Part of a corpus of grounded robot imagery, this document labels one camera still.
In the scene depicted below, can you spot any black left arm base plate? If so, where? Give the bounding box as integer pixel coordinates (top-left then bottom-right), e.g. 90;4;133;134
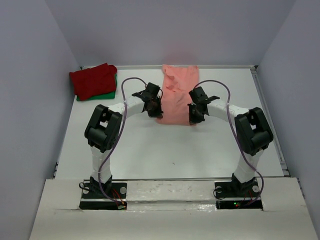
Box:
78;181;128;211

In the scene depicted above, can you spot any folded dark red t-shirt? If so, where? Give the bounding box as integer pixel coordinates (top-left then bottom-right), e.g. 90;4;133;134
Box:
69;63;118;101

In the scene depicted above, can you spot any folded green t-shirt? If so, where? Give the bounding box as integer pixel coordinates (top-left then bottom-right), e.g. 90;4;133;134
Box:
76;73;118;102

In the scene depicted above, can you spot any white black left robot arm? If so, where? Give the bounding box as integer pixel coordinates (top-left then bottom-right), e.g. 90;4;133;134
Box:
84;82;163;199

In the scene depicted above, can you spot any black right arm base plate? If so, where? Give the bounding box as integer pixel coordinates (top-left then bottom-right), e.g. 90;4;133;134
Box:
212;181;263;210

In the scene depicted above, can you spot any salmon pink t-shirt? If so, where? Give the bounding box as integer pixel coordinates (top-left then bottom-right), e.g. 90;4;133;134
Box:
156;64;199;126

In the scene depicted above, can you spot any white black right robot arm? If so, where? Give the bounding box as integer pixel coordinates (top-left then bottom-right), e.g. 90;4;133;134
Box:
188;86;274;200

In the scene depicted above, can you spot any aluminium table edge rail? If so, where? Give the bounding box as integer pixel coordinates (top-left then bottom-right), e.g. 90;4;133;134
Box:
250;65;291;177

